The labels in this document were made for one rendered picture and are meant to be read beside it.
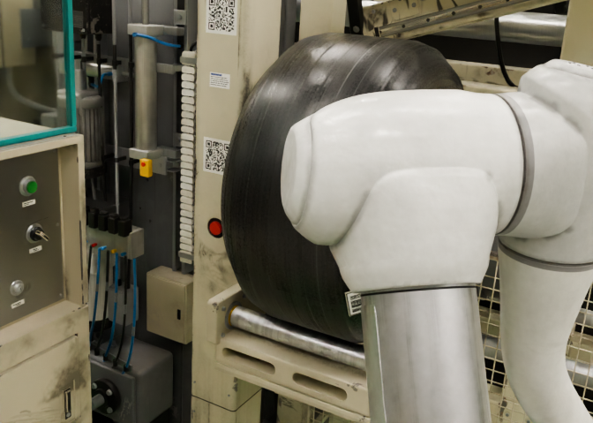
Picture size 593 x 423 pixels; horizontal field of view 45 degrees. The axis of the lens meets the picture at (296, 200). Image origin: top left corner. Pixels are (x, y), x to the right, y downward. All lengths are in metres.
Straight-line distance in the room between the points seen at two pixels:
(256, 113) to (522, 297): 0.66
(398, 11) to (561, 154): 1.10
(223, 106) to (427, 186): 0.94
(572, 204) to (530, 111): 0.09
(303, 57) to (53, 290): 0.72
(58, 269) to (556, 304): 1.10
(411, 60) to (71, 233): 0.77
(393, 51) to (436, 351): 0.78
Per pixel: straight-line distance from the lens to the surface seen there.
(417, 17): 1.68
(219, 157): 1.50
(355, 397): 1.39
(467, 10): 1.65
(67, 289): 1.60
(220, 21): 1.46
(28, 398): 1.56
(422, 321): 0.59
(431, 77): 1.29
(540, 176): 0.64
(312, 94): 1.22
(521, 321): 0.75
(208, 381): 1.73
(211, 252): 1.58
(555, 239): 0.69
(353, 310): 1.24
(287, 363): 1.44
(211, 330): 1.50
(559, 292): 0.73
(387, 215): 0.57
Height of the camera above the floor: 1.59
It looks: 17 degrees down
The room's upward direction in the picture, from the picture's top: 4 degrees clockwise
